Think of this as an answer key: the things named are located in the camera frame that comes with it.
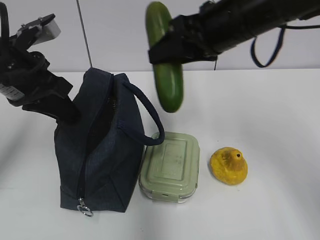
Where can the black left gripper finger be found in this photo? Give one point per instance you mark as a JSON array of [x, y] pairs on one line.
[[60, 109]]

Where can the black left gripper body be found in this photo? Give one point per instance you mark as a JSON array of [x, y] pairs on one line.
[[30, 82]]

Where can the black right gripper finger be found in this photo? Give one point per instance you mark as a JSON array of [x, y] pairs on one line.
[[172, 49]]

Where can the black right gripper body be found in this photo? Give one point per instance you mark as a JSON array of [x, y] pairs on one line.
[[194, 29]]

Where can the green cucumber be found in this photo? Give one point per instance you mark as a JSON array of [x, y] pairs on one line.
[[168, 77]]

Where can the dark blue fabric lunch bag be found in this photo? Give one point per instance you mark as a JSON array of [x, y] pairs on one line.
[[99, 158]]

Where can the green lid glass food container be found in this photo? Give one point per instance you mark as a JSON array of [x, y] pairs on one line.
[[170, 170]]

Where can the yellow toy pear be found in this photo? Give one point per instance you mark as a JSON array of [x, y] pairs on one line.
[[229, 166]]

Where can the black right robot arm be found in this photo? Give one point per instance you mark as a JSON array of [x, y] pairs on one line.
[[220, 26]]

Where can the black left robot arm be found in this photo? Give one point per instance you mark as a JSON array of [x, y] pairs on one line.
[[9, 42]]

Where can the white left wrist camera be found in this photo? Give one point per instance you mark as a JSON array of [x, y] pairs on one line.
[[39, 31]]

